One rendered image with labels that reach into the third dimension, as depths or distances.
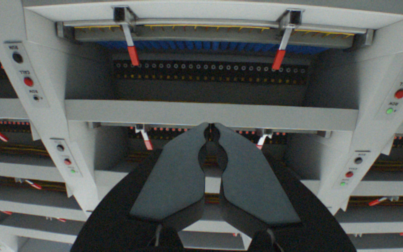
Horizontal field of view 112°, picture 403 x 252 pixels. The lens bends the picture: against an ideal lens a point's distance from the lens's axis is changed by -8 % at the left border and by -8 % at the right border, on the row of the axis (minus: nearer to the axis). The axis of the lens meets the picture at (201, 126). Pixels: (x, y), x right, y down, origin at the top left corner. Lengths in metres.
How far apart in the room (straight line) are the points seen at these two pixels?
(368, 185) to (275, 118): 0.37
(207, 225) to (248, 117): 0.40
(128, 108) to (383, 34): 0.48
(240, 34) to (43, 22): 0.36
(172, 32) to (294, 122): 0.30
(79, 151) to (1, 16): 0.28
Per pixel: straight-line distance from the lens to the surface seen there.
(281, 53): 0.32
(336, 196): 0.57
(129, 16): 0.31
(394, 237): 1.25
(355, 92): 0.44
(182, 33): 0.34
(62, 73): 0.42
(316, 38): 0.39
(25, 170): 0.67
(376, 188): 0.64
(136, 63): 0.33
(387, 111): 0.45
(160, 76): 0.45
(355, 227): 0.79
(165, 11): 0.31
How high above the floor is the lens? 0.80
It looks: 28 degrees up
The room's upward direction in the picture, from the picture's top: 179 degrees counter-clockwise
